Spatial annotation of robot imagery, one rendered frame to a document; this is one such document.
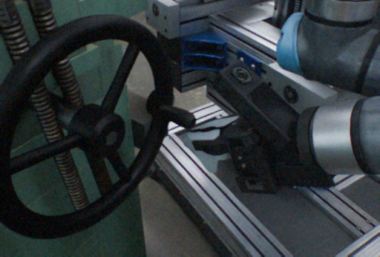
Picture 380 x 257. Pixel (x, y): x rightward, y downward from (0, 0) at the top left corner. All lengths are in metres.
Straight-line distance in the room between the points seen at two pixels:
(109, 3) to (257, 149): 0.39
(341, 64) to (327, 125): 0.09
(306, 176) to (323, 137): 0.07
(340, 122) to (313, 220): 0.83
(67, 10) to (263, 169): 0.31
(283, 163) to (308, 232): 0.72
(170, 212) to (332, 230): 0.57
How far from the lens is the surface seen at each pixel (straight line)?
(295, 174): 0.45
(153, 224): 1.40
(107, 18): 0.43
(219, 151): 0.45
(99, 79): 0.71
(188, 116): 0.52
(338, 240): 1.18
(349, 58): 0.45
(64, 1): 0.51
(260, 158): 0.44
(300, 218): 1.19
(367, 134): 0.37
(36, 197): 0.74
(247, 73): 0.44
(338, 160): 0.39
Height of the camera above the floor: 1.10
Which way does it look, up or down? 36 degrees down
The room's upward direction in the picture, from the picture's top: straight up
